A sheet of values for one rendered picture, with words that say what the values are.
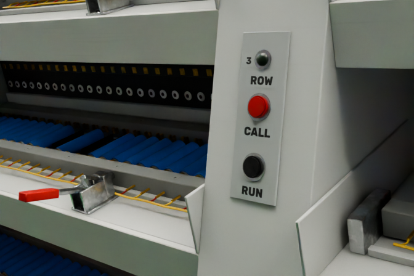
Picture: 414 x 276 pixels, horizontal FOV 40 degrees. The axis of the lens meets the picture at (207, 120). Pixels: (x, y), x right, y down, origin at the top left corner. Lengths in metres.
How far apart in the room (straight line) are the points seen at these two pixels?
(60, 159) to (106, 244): 0.15
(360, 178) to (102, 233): 0.24
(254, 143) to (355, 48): 0.10
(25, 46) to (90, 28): 0.12
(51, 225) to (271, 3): 0.33
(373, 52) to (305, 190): 0.10
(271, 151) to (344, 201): 0.07
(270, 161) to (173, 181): 0.15
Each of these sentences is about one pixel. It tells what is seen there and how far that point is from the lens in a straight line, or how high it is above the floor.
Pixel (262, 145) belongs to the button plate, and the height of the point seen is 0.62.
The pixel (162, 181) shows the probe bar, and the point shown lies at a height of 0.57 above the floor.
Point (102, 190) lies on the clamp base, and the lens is 0.57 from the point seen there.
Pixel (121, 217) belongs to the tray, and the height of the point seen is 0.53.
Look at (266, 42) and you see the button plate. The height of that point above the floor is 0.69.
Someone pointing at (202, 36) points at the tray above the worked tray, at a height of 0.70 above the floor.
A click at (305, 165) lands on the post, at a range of 0.39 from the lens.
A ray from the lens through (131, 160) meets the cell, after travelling 0.61.
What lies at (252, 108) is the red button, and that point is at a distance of 0.41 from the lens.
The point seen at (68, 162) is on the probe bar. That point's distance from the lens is 0.64.
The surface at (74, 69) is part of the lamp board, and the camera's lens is 0.81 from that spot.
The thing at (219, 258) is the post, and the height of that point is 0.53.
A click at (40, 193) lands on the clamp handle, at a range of 0.53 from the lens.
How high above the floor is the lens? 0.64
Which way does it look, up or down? 1 degrees down
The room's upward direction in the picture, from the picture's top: 5 degrees clockwise
